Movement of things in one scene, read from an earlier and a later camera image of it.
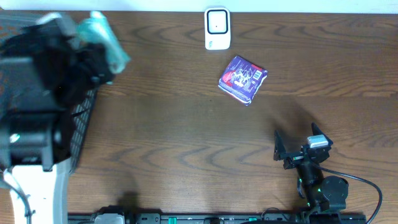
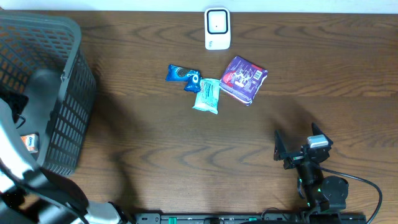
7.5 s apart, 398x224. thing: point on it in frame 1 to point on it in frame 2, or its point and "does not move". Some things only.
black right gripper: x=281 y=154 does not move
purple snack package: x=242 y=79 does not move
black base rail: x=217 y=218 does not move
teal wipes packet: x=96 y=28 to x=208 y=96
